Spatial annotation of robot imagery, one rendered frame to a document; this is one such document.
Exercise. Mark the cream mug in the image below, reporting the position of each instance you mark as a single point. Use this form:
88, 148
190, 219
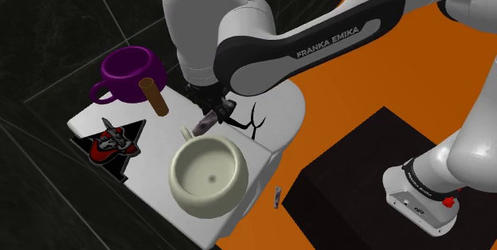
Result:
209, 175

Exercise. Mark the dark robot stand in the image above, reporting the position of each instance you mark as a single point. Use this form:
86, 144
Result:
349, 187

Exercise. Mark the white toilet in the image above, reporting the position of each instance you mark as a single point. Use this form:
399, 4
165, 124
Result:
155, 164

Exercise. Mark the purple mug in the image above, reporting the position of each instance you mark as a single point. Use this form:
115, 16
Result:
128, 82

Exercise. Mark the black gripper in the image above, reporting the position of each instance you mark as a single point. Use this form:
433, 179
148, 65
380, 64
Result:
209, 100

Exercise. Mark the purple grey tube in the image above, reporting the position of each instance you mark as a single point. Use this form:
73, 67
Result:
204, 125

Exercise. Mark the small grey tube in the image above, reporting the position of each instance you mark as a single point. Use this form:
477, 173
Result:
277, 198

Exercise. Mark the brown cylinder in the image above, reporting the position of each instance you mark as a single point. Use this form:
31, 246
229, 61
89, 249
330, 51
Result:
154, 98

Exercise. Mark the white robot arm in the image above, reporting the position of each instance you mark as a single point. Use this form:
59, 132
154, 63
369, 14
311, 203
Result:
248, 28

